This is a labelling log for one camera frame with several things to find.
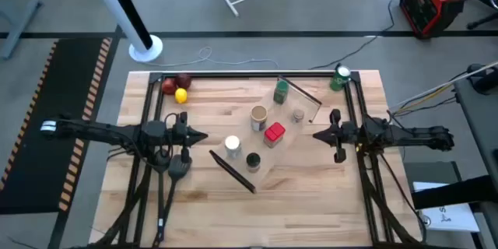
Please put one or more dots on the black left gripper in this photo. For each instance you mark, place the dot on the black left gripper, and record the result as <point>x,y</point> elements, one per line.
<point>181,134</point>

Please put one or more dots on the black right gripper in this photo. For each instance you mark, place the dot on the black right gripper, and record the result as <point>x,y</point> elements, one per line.
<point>344,134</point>

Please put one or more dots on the small cork-lid glass jar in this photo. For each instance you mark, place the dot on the small cork-lid glass jar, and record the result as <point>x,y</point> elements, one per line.
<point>298,115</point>

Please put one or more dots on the white-lid bagel seasoning jar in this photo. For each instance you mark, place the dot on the white-lid bagel seasoning jar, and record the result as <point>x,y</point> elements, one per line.
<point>232,144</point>

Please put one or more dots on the red-lid spice jar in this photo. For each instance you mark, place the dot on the red-lid spice jar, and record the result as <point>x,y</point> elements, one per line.
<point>274,132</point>

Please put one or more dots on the black-lid orange spice jar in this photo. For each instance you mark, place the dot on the black-lid orange spice jar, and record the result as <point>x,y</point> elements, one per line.
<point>253,160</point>

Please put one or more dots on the green-lid spice jar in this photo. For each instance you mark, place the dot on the green-lid spice jar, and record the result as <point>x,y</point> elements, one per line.
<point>281,91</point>

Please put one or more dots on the tan-lid furikake seasoning jar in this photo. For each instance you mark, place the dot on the tan-lid furikake seasoning jar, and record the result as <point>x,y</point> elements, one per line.
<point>258,116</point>

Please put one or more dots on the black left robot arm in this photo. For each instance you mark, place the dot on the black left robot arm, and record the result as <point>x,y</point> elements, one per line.
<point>101,130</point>

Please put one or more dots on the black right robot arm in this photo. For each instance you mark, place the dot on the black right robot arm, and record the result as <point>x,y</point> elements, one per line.
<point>412,135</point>

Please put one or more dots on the black slotted spatula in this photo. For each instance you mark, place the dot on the black slotted spatula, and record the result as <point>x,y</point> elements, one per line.
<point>179,168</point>

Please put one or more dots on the yellow lemon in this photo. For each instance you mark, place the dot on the yellow lemon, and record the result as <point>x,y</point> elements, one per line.
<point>181,95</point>

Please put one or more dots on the dark red apple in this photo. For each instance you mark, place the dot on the dark red apple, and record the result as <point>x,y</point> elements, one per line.
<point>183,81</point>

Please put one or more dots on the green soda can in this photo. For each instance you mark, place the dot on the green soda can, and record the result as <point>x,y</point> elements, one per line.
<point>340,78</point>

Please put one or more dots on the black cooking spoon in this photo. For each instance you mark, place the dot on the black cooking spoon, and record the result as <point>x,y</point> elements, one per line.
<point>160,202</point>

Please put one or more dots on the black desk crossbar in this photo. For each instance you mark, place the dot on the black desk crossbar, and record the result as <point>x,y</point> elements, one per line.
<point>451,194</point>

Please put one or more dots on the white paper sheet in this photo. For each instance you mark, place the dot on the white paper sheet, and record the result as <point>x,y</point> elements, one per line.
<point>447,210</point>

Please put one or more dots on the white tower fan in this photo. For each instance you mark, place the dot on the white tower fan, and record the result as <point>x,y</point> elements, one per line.
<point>116,11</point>

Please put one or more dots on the dark grey desk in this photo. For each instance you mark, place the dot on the dark grey desk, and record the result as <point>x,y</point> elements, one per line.
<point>482,124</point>

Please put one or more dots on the black hazard-striped floor mat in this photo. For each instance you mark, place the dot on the black hazard-striped floor mat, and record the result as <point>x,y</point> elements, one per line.
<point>39,163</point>

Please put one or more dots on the red and black toolbox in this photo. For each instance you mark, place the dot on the red and black toolbox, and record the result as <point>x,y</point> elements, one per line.
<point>428,4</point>

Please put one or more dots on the black desk clamp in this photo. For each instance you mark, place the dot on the black desk clamp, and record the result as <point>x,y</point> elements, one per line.
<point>482,78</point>

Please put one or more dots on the grey table leg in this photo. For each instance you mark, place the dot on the grey table leg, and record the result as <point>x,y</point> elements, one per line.
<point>19,27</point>

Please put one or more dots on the black aluminium table frame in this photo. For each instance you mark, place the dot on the black aluminium table frame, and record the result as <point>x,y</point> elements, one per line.
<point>233,74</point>

